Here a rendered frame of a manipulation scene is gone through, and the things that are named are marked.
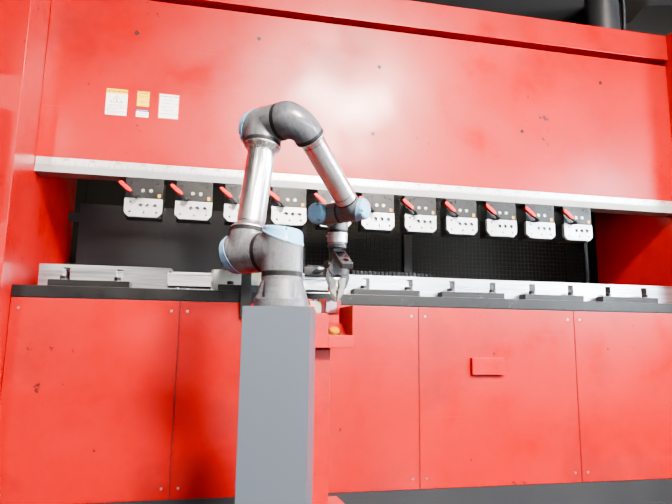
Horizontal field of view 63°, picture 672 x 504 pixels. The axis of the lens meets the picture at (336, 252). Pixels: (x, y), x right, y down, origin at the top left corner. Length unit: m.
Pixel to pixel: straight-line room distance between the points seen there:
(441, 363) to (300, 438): 1.06
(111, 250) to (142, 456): 1.11
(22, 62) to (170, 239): 1.04
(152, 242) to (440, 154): 1.48
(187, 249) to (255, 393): 1.55
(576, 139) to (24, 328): 2.58
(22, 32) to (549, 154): 2.33
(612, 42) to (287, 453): 2.65
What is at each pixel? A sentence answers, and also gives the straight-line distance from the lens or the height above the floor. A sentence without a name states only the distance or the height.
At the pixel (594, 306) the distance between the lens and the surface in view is 2.77.
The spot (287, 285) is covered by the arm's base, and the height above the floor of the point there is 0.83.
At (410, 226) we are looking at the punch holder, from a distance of 2.52.
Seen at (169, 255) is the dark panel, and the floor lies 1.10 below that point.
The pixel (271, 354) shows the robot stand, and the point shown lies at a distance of 1.47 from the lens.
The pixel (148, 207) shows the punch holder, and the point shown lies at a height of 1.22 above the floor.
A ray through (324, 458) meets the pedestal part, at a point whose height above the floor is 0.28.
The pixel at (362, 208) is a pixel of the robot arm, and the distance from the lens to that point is 1.87.
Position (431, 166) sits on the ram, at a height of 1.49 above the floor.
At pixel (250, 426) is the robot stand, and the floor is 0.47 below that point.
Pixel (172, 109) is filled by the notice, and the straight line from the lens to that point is 2.53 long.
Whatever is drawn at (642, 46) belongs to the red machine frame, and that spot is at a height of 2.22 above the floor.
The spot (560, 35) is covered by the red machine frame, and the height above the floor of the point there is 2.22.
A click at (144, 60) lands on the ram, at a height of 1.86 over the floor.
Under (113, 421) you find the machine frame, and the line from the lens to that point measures 2.28.
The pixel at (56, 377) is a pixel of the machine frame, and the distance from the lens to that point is 2.30.
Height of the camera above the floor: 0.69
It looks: 9 degrees up
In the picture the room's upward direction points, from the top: 1 degrees clockwise
